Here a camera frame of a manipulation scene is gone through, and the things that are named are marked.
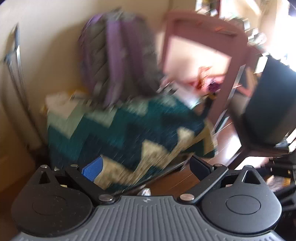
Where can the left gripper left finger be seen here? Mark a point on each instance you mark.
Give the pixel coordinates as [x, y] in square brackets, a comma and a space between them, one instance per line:
[93, 169]

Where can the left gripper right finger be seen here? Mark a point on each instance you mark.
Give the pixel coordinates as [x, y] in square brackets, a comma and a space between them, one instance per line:
[199, 167]

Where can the teal cream zigzag quilt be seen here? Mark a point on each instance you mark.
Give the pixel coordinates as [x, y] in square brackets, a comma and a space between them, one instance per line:
[135, 141]

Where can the dark chair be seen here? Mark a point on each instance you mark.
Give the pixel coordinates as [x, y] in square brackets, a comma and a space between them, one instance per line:
[263, 120]

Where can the purple grey backpack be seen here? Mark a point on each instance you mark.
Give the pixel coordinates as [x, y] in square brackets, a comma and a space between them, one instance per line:
[119, 59]

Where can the pink wooden desk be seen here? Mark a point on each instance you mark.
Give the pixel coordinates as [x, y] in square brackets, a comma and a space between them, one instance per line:
[199, 48]

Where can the metal rods by wall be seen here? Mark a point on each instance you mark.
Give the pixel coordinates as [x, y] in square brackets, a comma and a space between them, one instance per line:
[13, 62]

